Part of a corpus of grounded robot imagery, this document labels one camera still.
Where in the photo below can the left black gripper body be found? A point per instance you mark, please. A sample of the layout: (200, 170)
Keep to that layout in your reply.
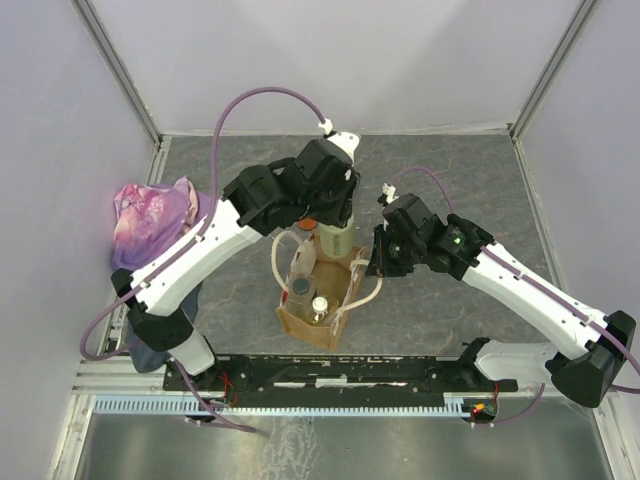
(334, 207)

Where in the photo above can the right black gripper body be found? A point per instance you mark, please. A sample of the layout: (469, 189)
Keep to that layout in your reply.
(401, 254)

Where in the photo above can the green bottle white cap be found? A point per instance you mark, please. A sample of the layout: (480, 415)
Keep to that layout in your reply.
(336, 242)

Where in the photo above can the orange bottle dark blue cap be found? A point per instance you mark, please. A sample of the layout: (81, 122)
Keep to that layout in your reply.
(307, 224)

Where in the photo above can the burlap watermelon canvas bag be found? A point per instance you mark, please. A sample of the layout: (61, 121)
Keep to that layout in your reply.
(318, 293)

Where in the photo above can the clear yellow bottle white cap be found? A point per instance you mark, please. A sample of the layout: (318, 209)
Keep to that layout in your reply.
(320, 308)

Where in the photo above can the clear square bottle grey cap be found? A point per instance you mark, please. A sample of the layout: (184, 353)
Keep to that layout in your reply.
(301, 293)

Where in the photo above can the pink purple cloth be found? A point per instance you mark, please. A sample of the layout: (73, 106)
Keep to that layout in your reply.
(151, 218)

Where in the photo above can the dark blue towel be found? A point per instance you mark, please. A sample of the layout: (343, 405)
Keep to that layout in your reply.
(145, 350)

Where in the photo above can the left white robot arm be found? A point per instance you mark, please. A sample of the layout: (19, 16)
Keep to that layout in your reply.
(252, 205)

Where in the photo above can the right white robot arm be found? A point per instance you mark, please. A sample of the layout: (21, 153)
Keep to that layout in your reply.
(585, 348)

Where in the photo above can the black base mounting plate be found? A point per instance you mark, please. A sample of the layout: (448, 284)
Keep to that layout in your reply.
(437, 375)

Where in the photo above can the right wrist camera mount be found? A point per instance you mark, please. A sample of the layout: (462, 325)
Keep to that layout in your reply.
(388, 194)

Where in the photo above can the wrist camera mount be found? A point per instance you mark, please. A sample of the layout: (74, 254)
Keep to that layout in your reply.
(346, 141)
(388, 194)

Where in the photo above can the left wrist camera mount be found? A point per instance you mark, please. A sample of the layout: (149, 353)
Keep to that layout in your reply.
(346, 141)

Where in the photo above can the right aluminium frame post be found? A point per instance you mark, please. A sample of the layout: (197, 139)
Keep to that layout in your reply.
(553, 66)

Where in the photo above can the aluminium frame post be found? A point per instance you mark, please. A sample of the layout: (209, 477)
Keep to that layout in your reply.
(553, 66)
(91, 20)

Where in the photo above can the left aluminium frame post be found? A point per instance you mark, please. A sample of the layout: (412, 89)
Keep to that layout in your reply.
(91, 20)

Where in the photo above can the aluminium front rail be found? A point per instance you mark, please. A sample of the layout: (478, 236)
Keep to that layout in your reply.
(117, 375)

